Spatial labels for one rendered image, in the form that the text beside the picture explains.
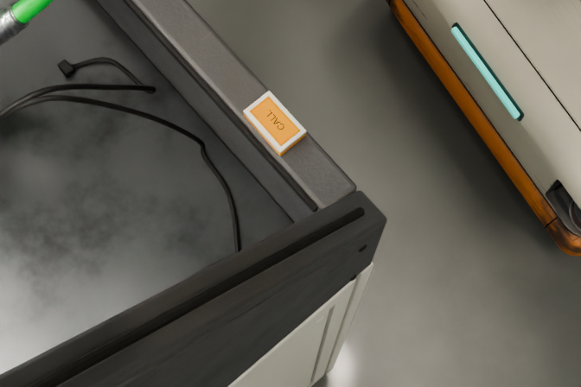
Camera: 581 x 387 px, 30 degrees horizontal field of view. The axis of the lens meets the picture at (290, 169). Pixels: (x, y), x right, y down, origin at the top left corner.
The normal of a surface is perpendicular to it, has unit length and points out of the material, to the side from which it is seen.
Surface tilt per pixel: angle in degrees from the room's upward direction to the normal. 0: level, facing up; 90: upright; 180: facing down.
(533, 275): 0
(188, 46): 0
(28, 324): 0
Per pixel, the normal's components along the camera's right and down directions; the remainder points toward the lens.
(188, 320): 0.53, -0.65
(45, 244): 0.02, -0.32
